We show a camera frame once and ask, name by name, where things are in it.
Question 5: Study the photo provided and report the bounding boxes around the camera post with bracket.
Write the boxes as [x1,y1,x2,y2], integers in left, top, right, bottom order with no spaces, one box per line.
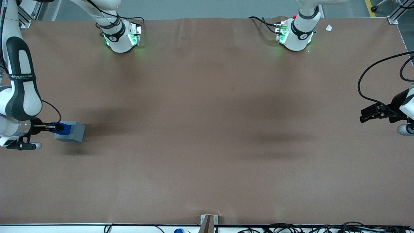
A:
[199,214,219,233]

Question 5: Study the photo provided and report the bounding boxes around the black chair caster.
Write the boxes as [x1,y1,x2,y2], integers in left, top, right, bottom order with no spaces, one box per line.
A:
[370,0,389,13]

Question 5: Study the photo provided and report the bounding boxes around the blue plastic block part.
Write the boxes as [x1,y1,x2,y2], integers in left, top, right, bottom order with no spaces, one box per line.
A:
[51,122,70,135]

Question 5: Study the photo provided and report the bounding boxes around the black cable tangle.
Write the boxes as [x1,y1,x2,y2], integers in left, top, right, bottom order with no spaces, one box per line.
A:
[239,221,414,233]

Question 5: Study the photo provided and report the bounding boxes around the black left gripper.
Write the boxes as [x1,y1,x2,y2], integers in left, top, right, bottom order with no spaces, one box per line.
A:
[360,89,409,124]

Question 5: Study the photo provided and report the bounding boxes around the short black cable loop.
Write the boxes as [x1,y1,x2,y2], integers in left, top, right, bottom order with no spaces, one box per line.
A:
[399,56,414,82]

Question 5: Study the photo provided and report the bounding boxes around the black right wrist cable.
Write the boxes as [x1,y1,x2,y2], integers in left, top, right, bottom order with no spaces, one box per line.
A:
[41,99,62,124]

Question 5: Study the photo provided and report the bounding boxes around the gray square base block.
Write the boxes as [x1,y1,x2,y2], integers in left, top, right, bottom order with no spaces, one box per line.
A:
[54,121,86,143]

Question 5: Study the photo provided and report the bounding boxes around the black right arm base cable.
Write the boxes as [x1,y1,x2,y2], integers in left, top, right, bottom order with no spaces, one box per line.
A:
[86,0,145,33]

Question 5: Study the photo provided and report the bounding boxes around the black arm base cable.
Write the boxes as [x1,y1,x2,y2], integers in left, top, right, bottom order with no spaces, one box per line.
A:
[248,16,282,35]
[86,0,145,33]

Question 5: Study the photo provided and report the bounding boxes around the aluminium frame post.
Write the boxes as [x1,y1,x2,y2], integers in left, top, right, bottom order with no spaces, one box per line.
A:
[387,0,414,25]
[16,0,44,29]

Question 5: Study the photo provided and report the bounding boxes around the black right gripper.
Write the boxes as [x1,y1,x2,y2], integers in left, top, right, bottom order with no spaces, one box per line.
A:
[30,120,64,136]

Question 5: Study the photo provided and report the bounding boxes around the white table edge rail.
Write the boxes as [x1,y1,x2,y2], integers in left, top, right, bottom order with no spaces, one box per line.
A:
[0,223,414,233]

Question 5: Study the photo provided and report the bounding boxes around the long black left wrist cable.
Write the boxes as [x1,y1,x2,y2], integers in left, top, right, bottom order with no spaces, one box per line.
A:
[357,51,414,110]

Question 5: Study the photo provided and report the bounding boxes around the black left arm base cable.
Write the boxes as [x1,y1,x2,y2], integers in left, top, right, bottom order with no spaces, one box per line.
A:
[248,16,282,35]

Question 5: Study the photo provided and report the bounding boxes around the brown table cover sheet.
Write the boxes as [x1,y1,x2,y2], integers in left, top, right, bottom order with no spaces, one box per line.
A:
[0,17,414,226]

